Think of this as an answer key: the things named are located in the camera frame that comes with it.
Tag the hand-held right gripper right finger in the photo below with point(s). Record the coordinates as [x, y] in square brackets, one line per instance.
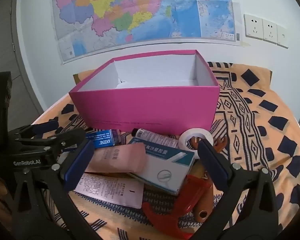
[213, 165]

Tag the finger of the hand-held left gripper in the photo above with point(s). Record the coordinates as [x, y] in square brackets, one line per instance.
[70, 136]
[48, 125]

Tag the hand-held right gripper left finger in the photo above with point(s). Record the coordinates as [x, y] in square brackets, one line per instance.
[77, 165]

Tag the small blue carton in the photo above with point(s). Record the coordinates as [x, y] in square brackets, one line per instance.
[102, 140]

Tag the white tape roll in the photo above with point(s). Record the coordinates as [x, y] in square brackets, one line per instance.
[202, 133]

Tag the red plastic clamp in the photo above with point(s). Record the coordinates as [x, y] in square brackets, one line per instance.
[190, 192]

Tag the white printed leaflet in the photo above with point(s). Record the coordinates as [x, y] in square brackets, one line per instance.
[107, 187]

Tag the pink cosmetic tube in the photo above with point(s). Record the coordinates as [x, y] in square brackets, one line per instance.
[115, 158]

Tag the brown wooden comb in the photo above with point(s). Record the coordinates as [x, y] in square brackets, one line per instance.
[207, 205]

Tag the blue and white medicine box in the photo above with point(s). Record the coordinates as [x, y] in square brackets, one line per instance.
[162, 170]

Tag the white tube with black cap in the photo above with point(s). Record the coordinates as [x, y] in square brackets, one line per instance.
[155, 137]

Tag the pink cardboard box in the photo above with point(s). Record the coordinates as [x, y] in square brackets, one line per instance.
[145, 107]

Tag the orange patterned blanket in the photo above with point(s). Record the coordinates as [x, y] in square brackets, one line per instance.
[252, 135]

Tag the grey door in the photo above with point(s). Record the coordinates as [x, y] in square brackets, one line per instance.
[5, 42]

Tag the colourful wall map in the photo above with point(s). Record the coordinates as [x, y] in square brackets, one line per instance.
[140, 17]

